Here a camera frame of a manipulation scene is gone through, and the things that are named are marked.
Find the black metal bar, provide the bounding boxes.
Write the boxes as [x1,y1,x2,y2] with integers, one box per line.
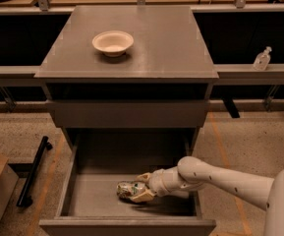
[17,136,52,207]

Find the clear sanitizer bottle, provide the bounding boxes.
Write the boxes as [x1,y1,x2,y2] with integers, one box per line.
[253,46,272,71]

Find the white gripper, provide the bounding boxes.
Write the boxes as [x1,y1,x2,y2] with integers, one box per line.
[130,169,167,204]

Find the closed grey top drawer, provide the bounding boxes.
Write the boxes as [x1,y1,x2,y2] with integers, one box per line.
[46,100,207,128]

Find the white paper bowl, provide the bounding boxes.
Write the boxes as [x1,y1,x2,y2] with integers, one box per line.
[91,30,134,57]

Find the grey drawer cabinet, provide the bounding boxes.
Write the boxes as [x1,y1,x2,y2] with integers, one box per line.
[34,5,218,148]

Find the green white 7up can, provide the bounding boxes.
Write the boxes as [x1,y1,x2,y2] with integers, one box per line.
[117,181,146,200]

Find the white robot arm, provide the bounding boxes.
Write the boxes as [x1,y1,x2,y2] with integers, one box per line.
[131,156,284,236]

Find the open grey middle drawer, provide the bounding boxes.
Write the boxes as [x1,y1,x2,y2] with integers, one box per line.
[39,130,216,236]

